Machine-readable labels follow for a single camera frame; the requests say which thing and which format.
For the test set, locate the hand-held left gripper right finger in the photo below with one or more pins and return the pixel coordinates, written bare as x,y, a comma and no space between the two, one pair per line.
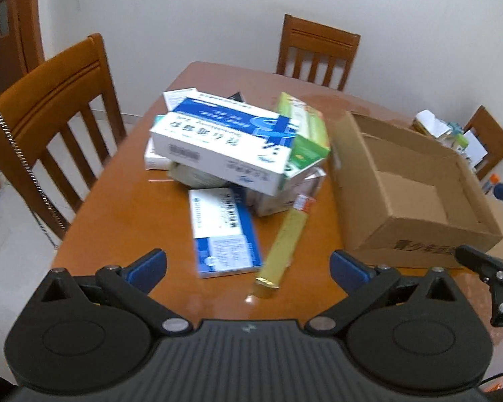
347,270

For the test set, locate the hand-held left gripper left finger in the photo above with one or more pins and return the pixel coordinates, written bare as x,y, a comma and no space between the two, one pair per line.
147,269

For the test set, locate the brown cardboard box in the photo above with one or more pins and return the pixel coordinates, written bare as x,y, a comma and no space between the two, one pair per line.
402,234

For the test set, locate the long gold box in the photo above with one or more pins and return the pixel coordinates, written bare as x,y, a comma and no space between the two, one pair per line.
287,243

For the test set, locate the blue white capsule box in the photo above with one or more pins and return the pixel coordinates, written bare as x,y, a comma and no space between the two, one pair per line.
222,230

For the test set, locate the teal black white medicine box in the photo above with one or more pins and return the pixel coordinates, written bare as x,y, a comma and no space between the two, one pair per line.
197,178

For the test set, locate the plain white medicine box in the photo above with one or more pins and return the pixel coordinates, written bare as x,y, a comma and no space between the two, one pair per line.
155,159

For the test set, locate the green bear medicine box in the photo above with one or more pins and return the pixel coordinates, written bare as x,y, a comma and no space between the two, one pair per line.
310,138

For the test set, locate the large blue white medicine box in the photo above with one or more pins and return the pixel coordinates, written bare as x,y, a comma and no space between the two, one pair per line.
218,142

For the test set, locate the black marker pen box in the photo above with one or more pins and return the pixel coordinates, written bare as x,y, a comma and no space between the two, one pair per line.
237,97

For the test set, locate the wooden desktop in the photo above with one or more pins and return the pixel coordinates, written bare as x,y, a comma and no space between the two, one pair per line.
130,201

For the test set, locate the orange-capped glue stick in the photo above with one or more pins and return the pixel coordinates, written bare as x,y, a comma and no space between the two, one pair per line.
491,184

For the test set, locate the white paper sheets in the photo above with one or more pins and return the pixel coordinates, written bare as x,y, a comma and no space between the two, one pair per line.
477,148

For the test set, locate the wooden chair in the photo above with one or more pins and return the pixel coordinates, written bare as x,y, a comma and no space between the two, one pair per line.
318,42
50,92
492,134

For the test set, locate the white tissue pack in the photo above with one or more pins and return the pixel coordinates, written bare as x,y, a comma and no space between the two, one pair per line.
427,123

